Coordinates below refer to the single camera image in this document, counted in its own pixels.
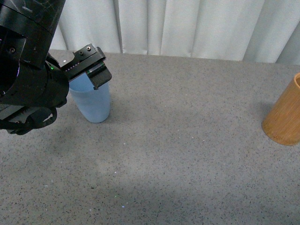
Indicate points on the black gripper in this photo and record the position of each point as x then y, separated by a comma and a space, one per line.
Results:
29, 97

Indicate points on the light blue plastic cup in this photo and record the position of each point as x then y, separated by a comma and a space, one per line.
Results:
93, 104

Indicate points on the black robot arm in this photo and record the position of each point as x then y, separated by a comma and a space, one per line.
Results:
27, 28

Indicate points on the bamboo chopstick holder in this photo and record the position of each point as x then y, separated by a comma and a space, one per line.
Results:
282, 124

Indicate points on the white pleated curtain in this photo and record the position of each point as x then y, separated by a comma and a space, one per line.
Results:
250, 30

